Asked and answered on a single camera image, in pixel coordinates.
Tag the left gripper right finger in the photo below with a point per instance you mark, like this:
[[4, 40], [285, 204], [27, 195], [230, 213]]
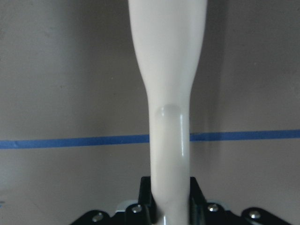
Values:
[[203, 212]]

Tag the white hand brush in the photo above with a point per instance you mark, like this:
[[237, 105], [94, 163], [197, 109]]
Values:
[[168, 37]]

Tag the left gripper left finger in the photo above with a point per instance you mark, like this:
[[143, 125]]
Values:
[[144, 212]]

